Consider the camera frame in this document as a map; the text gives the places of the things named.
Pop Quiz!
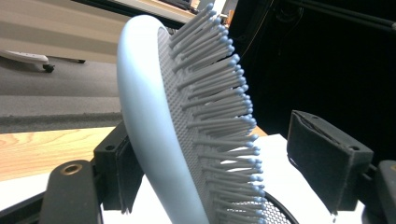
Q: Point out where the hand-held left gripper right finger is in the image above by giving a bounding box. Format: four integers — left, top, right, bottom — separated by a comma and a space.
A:
286, 109, 375, 217

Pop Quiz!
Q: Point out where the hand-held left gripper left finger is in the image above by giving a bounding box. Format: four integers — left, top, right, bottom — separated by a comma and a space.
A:
92, 120, 146, 216

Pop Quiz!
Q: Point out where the light blue hairbrush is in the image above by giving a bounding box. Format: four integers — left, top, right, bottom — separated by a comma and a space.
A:
116, 2, 269, 224

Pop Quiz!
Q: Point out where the black mesh pen holder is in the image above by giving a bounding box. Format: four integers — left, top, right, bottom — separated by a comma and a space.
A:
227, 190, 301, 224

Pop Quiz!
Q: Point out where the white table mat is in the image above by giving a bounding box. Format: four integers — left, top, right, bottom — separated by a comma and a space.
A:
0, 133, 366, 224

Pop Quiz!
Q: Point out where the black curtain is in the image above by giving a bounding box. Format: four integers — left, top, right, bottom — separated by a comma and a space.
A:
228, 0, 396, 166

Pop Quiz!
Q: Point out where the black metal stand bar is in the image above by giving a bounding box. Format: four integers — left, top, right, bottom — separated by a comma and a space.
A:
288, 0, 396, 33

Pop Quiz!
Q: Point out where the white chair base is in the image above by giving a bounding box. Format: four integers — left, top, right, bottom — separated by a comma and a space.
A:
0, 49, 56, 74

